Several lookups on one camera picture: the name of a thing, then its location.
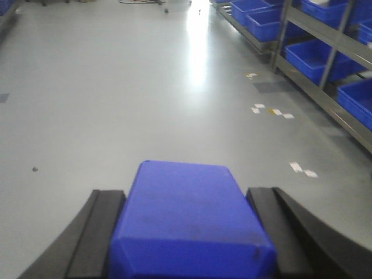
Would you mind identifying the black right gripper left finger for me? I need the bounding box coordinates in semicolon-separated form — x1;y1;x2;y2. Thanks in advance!
19;189;126;278

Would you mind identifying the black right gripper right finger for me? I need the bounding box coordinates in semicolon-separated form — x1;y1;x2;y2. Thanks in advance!
246;187;371;278

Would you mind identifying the grey storage rack with bins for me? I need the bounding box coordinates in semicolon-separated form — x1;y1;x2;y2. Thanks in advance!
212;1;371;149

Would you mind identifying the blue bottle part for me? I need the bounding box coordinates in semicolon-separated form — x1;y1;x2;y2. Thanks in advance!
108;160;277;278

